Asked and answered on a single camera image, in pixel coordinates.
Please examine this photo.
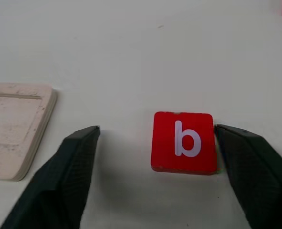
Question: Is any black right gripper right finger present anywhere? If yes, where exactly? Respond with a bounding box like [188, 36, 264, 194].
[213, 124, 282, 229]

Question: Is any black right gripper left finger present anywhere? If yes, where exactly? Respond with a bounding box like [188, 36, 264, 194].
[0, 125, 101, 229]

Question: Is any red letter b block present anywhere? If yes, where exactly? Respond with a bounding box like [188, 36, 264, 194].
[150, 111, 219, 176]

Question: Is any light wooden tray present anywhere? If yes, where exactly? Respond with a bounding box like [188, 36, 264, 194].
[0, 82, 58, 182]

